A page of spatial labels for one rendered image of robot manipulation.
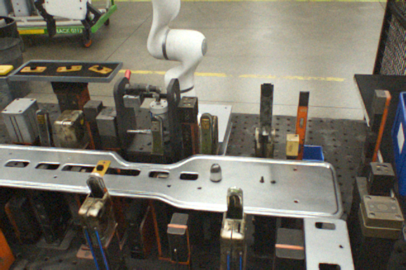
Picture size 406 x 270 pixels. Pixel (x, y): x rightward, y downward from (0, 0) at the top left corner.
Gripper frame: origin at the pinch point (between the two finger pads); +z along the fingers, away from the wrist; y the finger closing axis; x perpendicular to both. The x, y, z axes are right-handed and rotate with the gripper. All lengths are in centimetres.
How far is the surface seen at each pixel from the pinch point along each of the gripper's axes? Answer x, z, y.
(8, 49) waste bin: -210, 128, 155
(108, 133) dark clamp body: -7.7, 35.4, -7.3
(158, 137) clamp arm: -4.2, 30.3, -24.6
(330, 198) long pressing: 15, 24, -73
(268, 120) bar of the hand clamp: -6, 18, -55
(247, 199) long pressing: 17, 28, -53
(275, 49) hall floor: -337, 136, -88
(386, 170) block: 11, 14, -84
